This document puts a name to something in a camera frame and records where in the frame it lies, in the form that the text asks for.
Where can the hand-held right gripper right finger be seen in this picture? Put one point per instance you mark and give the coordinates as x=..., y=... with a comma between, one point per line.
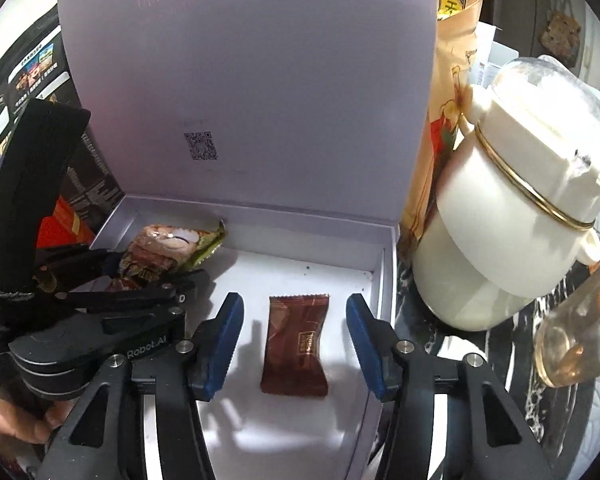
x=366, y=347

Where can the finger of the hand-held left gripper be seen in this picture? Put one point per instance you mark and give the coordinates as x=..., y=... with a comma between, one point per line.
x=80, y=261
x=130, y=296

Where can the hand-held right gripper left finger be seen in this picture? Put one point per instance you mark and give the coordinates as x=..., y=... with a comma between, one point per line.
x=224, y=347

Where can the green brown candy packet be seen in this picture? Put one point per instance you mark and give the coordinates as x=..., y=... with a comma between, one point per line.
x=165, y=247

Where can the purple gift box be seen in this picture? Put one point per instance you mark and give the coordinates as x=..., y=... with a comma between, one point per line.
x=260, y=85

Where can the person's left hand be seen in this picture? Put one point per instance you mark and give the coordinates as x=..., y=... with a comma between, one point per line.
x=10, y=417

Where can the black printed box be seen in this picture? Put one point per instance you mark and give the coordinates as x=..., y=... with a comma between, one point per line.
x=35, y=70

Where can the white ceramic jar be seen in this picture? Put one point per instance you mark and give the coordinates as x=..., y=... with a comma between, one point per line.
x=500, y=220

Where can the clear drinking glass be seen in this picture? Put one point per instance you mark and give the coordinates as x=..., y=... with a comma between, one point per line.
x=580, y=340

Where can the white quilted cushion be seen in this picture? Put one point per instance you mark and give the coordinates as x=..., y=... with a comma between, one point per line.
x=597, y=420

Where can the orange printed paper bag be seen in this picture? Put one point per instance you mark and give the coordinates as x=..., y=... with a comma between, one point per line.
x=455, y=110

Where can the white paper box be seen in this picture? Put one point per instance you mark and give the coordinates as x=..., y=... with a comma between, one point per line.
x=492, y=60

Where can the woven wall hanging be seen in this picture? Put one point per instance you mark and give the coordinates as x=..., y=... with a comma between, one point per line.
x=561, y=37

